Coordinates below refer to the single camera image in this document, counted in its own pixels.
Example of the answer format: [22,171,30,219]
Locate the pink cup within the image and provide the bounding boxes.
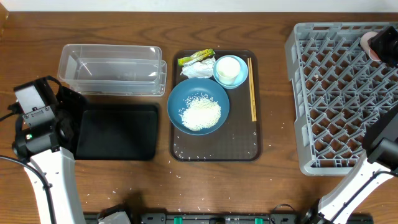
[360,31,381,62]

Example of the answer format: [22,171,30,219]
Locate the light blue saucer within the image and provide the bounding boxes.
[213,55,248,89]

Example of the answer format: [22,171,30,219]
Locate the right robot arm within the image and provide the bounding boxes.
[285,23,397,223]

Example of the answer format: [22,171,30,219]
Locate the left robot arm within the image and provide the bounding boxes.
[9,76,86,223]

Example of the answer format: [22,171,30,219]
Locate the grey dishwasher rack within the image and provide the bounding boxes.
[285,22,397,176]

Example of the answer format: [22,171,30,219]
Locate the right wooden chopstick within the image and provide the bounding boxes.
[249,57,257,123]

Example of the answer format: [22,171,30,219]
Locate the wooden chopstick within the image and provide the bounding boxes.
[247,57,256,123]
[249,57,257,123]

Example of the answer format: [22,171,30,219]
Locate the left wooden chopstick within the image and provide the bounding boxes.
[247,57,256,123]

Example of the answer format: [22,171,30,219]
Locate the dark brown serving tray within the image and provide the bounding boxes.
[169,50,262,162]

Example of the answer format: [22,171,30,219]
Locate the crumpled white tissue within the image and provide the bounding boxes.
[180,57,216,78]

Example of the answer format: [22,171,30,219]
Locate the green yellow snack wrapper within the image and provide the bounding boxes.
[177,49,215,67]

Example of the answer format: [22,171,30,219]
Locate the pile of white rice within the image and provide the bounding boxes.
[179,93,221,131]

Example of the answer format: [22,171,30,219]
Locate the dark blue plate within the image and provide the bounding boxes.
[167,78,229,136]

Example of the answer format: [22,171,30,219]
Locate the clear plastic bin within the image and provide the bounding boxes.
[57,44,167,96]

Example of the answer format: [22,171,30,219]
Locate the black plastic bin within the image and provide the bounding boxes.
[75,105,159,161]

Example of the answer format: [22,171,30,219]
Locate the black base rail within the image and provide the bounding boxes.
[83,203,374,224]

